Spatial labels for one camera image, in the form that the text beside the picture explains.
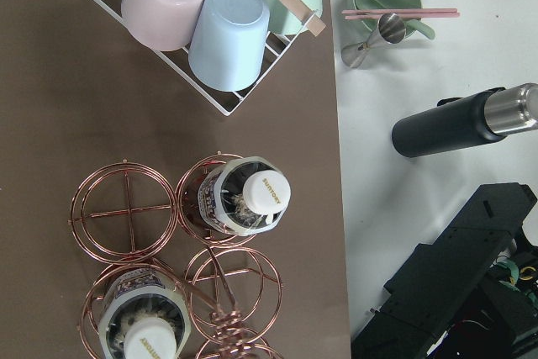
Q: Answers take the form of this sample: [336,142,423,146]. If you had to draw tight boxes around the blue cup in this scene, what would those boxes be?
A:
[188,0,270,92]

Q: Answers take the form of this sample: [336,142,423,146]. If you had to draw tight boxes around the pink chopsticks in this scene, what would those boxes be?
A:
[341,8,460,20]

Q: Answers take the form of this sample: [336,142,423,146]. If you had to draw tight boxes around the black thermos bottle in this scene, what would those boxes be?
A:
[392,83,537,157]

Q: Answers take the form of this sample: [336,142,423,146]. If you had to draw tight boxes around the tea bottle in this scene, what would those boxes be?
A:
[187,156,291,236]
[98,268,191,359]

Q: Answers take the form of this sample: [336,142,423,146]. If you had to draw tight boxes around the steel jigger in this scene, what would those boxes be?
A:
[340,13,406,68]

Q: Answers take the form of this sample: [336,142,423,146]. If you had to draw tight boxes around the copper wire bottle basket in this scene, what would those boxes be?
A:
[69,152,282,358]

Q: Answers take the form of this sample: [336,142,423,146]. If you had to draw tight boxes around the white wire cup rack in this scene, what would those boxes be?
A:
[115,0,322,95]

